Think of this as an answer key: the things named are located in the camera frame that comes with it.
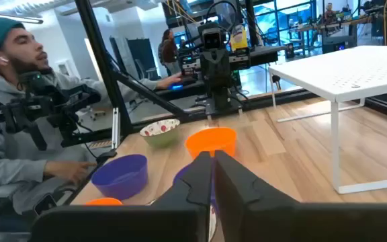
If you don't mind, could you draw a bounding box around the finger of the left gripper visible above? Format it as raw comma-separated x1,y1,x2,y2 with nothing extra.
212,86,223,111
222,86,232,110

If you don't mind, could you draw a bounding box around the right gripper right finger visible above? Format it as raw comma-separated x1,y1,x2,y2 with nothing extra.
214,150,387,242

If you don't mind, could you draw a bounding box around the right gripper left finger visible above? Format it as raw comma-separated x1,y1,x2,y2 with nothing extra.
28,151,214,242

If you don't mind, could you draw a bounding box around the orange plastic bowl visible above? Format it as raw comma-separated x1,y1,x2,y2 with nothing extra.
85,197,124,206
185,126,238,159

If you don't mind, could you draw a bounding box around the yellow label container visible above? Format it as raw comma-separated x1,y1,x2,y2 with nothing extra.
230,24,249,52

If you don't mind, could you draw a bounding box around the person's hand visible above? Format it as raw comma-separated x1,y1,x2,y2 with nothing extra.
44,160,97,185
155,73,183,91

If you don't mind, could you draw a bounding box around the standing person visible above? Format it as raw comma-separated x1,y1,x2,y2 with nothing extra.
157,28,181,77

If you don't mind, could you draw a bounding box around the black desk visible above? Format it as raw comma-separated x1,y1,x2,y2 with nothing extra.
153,45,287,102

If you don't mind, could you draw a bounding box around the white perforated metal shelf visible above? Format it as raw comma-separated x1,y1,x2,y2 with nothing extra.
267,45,387,195

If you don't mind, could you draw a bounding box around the background robot workbench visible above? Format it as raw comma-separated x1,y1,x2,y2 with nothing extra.
294,0,387,54

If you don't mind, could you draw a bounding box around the long ceiling light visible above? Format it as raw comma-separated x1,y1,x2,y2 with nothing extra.
0,11,44,25

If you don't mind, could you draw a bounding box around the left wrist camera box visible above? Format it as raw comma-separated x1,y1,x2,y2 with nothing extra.
201,27,227,51

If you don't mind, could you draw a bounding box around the black diagonal frame strut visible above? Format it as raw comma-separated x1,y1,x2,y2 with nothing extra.
107,50,194,119

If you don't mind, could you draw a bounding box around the silver metal bracket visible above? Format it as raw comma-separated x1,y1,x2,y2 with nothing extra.
111,107,121,151

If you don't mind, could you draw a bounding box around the black frame post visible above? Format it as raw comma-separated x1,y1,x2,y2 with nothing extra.
74,0,134,137

